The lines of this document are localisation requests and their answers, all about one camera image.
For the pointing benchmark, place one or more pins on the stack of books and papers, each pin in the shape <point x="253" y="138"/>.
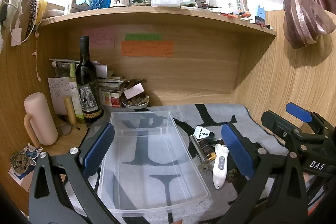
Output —
<point x="111" y="85"/>

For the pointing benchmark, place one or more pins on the black pen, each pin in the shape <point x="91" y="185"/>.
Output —
<point x="74" y="126"/>

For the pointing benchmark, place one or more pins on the folded white paper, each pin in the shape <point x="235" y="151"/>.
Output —
<point x="101" y="70"/>

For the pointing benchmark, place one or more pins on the white handheld massager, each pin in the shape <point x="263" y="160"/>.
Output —
<point x="220" y="163"/>

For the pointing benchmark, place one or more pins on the dark bumpy ball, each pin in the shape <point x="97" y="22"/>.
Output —
<point x="231" y="176"/>

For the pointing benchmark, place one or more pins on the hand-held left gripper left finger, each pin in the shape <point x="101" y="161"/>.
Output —
<point x="101" y="146"/>

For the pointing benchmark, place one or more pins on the spotted round ornament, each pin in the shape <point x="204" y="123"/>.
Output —
<point x="18" y="162"/>

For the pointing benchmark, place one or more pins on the beige tube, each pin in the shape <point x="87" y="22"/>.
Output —
<point x="69" y="111"/>

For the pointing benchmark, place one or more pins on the blue small box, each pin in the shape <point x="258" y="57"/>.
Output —
<point x="260" y="15"/>

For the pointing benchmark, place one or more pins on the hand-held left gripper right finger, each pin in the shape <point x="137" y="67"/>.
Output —
<point x="236" y="151"/>

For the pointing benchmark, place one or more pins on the rolled printed paper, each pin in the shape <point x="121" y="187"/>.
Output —
<point x="61" y="64"/>

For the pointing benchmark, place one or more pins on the wooden shelf board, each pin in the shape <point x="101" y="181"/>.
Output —
<point x="157" y="16"/>

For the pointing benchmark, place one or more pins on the green sticky note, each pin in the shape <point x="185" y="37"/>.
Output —
<point x="143" y="37"/>

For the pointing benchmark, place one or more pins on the clear plastic storage box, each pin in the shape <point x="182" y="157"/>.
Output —
<point x="152" y="161"/>

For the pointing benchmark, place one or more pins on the orange sticky note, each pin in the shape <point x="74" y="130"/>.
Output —
<point x="147" y="49"/>

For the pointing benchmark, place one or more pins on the white bowl of beads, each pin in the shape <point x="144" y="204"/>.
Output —
<point x="135" y="102"/>

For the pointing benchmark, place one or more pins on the green spray bottle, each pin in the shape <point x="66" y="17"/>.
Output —
<point x="73" y="98"/>

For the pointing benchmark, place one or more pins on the blue cartoon sticker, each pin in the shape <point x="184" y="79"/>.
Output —
<point x="32" y="154"/>

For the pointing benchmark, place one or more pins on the small round mirror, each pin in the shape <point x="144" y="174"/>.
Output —
<point x="64" y="129"/>

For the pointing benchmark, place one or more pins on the silver metal cylinder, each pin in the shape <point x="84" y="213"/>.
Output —
<point x="197" y="148"/>

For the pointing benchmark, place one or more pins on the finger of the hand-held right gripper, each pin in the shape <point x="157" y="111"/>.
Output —
<point x="275" y="123"/>
<point x="299" y="111"/>

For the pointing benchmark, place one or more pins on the fruit print card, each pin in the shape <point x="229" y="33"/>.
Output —
<point x="106" y="98"/>

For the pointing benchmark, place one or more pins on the white blank card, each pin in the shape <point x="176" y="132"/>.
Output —
<point x="134" y="90"/>

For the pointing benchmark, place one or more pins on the white plastic tray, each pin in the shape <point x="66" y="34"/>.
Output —
<point x="165" y="1"/>

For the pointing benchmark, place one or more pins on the pink curtain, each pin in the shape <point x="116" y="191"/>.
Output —
<point x="302" y="16"/>

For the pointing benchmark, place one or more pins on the shiny metal cup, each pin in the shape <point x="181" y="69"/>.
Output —
<point x="241" y="1"/>

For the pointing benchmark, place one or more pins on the black patterned headband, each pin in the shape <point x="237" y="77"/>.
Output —
<point x="32" y="11"/>

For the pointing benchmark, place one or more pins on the red small box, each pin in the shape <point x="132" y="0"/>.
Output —
<point x="116" y="102"/>

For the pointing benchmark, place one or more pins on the grey mat with black letters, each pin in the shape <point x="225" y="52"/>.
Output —
<point x="225" y="112"/>

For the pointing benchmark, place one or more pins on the white handwritten paper note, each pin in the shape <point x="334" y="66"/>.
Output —
<point x="56" y="92"/>

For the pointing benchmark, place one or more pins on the pink sticky note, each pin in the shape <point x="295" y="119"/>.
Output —
<point x="99" y="37"/>

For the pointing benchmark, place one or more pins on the blue and white card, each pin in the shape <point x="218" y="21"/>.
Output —
<point x="22" y="179"/>

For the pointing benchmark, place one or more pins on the dark wine bottle elephant label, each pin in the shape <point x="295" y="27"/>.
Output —
<point x="85" y="74"/>

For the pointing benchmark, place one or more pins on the white plug adapter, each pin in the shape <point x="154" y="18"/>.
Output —
<point x="201" y="132"/>

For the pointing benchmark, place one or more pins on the black and gold lighter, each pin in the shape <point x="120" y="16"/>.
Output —
<point x="206" y="149"/>

